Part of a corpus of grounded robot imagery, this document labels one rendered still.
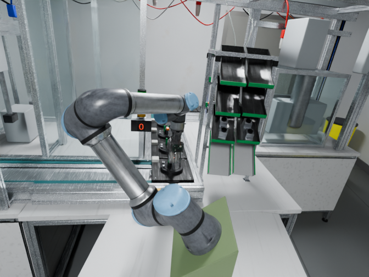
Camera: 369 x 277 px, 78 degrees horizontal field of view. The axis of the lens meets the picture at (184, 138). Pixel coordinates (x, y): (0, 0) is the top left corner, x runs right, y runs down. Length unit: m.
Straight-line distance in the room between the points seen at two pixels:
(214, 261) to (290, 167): 1.66
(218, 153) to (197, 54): 2.92
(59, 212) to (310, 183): 2.17
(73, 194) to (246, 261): 0.89
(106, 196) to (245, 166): 0.81
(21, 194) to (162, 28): 3.38
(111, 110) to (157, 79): 3.55
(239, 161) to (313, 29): 1.28
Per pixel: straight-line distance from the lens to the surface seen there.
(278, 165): 2.27
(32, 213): 1.37
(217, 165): 1.38
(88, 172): 1.49
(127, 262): 1.07
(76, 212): 1.31
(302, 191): 2.60
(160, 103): 0.84
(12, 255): 1.62
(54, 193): 1.35
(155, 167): 1.40
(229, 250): 0.81
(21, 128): 2.06
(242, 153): 1.46
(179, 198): 0.75
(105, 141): 0.81
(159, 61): 4.20
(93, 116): 0.73
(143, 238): 1.14
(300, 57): 2.20
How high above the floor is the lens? 1.70
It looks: 24 degrees down
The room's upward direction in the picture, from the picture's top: 6 degrees clockwise
